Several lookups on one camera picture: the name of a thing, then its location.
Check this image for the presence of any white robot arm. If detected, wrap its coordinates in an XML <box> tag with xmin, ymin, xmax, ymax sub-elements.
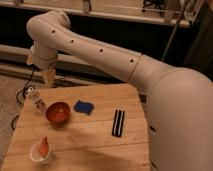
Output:
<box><xmin>26</xmin><ymin>9</ymin><xmax>213</xmax><ymax>171</ymax></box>

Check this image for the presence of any red wooden bowl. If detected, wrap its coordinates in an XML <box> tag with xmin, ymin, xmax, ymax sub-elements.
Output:
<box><xmin>46</xmin><ymin>102</ymin><xmax>70</xmax><ymax>126</ymax></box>

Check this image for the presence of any blue sponge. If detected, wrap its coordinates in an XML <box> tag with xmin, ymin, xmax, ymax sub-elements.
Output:
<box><xmin>74</xmin><ymin>101</ymin><xmax>94</xmax><ymax>115</ymax></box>

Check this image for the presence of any wooden table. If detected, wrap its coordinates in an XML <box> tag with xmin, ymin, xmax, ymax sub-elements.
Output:
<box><xmin>1</xmin><ymin>84</ymin><xmax>150</xmax><ymax>171</ymax></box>

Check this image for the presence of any orange carrot toy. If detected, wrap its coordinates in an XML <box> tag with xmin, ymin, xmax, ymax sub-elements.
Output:
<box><xmin>39</xmin><ymin>137</ymin><xmax>49</xmax><ymax>158</ymax></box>

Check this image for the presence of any white cup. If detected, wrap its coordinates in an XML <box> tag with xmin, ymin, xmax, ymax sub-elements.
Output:
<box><xmin>29</xmin><ymin>140</ymin><xmax>55</xmax><ymax>165</ymax></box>

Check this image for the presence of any black white striped block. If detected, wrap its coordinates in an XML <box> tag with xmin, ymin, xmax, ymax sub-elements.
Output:
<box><xmin>112</xmin><ymin>110</ymin><xmax>125</xmax><ymax>137</ymax></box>

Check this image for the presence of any black cable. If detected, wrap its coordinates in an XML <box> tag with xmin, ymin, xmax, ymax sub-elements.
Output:
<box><xmin>10</xmin><ymin>64</ymin><xmax>38</xmax><ymax>131</ymax></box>

